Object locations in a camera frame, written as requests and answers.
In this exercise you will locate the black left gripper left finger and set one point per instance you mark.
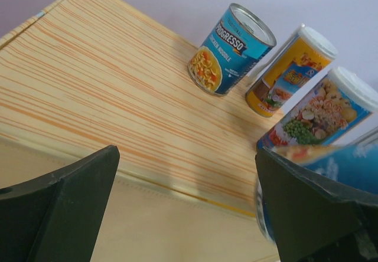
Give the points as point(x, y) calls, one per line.
point(57, 216)

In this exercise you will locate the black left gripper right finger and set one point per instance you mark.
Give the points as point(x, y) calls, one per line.
point(360, 245)

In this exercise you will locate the tall blue vegetable can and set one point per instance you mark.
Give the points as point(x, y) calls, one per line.
point(336, 104)

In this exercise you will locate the tall yellow lidded can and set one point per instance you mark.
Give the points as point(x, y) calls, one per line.
point(301, 57)

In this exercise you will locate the blue soup can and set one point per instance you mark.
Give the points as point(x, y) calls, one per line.
point(234, 46)

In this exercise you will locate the wooden storage box counter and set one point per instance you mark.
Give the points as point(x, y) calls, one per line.
point(84, 74)

